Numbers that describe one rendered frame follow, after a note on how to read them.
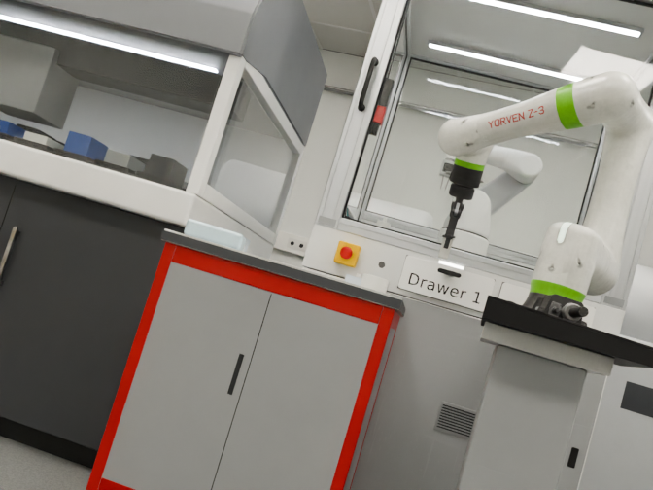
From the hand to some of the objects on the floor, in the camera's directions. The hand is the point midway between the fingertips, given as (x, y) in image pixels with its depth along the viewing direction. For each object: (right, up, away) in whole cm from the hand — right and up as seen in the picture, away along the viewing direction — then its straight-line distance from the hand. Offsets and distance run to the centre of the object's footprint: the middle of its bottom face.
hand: (445, 247), depth 217 cm
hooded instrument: (-184, -53, +59) cm, 200 cm away
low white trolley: (-67, -80, -27) cm, 108 cm away
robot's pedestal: (-8, -94, -60) cm, 112 cm away
